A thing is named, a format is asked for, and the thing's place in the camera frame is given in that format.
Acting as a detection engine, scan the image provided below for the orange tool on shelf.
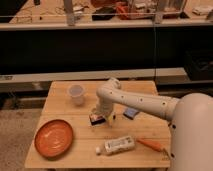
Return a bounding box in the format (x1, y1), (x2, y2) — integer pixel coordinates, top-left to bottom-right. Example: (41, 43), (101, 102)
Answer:
(116, 2), (129, 20)

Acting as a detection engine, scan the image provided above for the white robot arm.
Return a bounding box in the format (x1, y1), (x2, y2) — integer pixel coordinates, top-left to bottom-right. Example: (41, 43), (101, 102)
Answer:
(95, 78), (213, 171)

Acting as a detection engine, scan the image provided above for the black white whiteboard eraser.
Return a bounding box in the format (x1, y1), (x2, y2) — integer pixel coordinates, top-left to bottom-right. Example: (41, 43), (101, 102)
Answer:
(89, 114), (105, 126)

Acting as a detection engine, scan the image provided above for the orange carrot toy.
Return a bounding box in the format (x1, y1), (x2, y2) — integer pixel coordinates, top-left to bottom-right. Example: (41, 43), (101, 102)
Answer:
(136, 138), (167, 155)

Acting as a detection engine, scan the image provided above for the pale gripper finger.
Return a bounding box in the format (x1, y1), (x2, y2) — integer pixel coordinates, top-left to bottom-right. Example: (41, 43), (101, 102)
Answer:
(91, 108), (98, 115)
(107, 113), (116, 126)

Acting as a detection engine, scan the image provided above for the orange ceramic plate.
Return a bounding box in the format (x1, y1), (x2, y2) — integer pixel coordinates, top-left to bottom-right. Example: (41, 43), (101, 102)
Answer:
(34, 119), (74, 158)

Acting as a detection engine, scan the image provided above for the blue sponge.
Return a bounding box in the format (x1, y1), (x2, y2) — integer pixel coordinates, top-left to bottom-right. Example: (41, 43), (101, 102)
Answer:
(123, 107), (139, 120)

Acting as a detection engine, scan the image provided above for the translucent white cup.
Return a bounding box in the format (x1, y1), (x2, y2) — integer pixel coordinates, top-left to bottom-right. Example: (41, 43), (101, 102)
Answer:
(68, 85), (85, 106)

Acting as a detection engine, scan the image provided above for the wooden table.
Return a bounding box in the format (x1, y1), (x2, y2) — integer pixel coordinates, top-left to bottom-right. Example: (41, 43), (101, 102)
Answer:
(25, 81), (170, 169)

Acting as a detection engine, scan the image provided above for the clear plastic bottle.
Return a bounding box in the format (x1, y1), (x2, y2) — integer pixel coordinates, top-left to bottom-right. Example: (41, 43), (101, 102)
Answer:
(95, 136), (135, 155)

